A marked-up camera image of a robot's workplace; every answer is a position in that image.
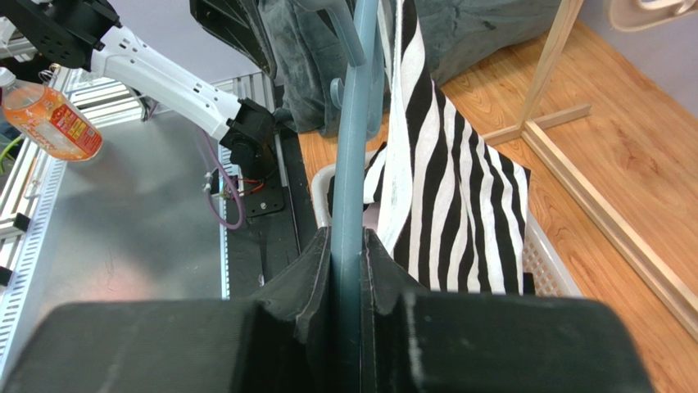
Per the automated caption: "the white plastic basket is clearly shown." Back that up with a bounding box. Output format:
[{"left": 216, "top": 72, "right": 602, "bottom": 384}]
[{"left": 310, "top": 164, "right": 583, "bottom": 297}]

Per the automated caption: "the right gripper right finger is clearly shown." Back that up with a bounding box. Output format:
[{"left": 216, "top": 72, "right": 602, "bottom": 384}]
[{"left": 360, "top": 229, "right": 654, "bottom": 392}]

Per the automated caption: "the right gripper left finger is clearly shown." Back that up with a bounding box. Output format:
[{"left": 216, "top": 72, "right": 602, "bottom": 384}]
[{"left": 2, "top": 228, "right": 332, "bottom": 392}]

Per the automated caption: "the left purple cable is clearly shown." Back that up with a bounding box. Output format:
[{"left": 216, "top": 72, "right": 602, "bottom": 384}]
[{"left": 193, "top": 124, "right": 247, "bottom": 231}]

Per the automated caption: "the grey zebra cushion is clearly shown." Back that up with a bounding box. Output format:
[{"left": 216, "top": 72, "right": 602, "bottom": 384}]
[{"left": 258, "top": 0, "right": 560, "bottom": 137}]

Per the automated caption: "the orange drink bottle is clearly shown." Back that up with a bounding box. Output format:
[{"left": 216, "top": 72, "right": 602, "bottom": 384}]
[{"left": 1, "top": 67, "right": 103, "bottom": 161}]

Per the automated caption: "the wooden clothes rack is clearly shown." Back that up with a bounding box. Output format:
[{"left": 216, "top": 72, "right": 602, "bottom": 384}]
[{"left": 487, "top": 1, "right": 697, "bottom": 336}]

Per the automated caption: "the cream plastic hanger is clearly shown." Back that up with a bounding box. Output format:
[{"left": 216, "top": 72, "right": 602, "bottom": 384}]
[{"left": 604, "top": 0, "right": 697, "bottom": 33}]

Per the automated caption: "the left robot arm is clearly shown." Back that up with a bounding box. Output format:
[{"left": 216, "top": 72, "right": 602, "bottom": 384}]
[{"left": 1, "top": 1, "right": 278, "bottom": 180}]

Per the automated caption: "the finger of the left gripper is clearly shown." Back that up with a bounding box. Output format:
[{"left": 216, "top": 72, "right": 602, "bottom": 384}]
[{"left": 189, "top": 0, "right": 278, "bottom": 79}]

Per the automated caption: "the pink tank top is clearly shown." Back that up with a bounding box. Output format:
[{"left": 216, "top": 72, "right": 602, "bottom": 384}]
[{"left": 363, "top": 202, "right": 381, "bottom": 232}]

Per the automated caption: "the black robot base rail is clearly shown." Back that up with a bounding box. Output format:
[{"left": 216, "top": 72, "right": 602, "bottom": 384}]
[{"left": 220, "top": 125, "right": 317, "bottom": 298}]

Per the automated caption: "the black white striped tank top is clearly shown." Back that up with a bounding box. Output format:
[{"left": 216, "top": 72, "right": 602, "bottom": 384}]
[{"left": 364, "top": 1, "right": 530, "bottom": 295}]

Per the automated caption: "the teal plastic hanger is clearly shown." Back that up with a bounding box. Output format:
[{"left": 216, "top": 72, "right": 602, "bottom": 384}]
[{"left": 298, "top": 1, "right": 385, "bottom": 392}]

